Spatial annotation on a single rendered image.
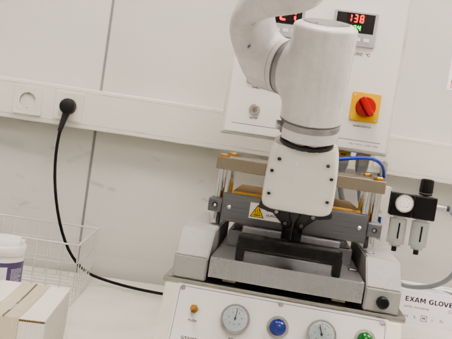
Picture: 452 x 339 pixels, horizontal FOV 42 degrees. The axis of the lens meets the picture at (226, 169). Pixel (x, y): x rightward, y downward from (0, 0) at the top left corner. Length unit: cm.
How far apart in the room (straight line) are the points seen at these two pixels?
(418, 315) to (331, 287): 57
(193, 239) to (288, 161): 19
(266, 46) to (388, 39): 42
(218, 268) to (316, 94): 28
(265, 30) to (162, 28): 74
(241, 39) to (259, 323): 39
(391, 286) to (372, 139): 38
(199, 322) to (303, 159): 27
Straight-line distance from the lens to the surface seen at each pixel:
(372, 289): 86
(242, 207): 93
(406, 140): 151
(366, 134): 116
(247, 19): 73
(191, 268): 86
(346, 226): 94
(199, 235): 89
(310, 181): 82
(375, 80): 117
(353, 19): 118
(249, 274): 85
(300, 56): 76
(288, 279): 85
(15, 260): 114
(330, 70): 76
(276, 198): 83
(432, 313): 141
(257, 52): 80
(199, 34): 151
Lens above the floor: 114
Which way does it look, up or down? 3 degrees down
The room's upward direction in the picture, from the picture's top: 9 degrees clockwise
